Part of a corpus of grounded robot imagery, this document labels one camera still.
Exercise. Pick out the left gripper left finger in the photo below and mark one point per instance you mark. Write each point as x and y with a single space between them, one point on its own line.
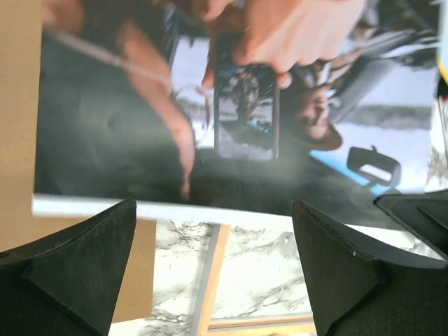
68 282

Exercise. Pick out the brown cardboard backing board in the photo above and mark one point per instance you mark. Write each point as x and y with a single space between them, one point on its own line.
20 64

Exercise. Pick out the printed photo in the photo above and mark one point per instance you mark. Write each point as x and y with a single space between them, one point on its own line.
230 111

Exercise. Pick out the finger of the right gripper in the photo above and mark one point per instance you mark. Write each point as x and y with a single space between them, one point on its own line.
424 215

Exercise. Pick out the wooden picture frame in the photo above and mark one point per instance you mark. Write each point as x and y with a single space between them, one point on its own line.
201 323

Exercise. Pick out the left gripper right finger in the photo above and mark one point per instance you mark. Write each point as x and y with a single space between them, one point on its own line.
358 285

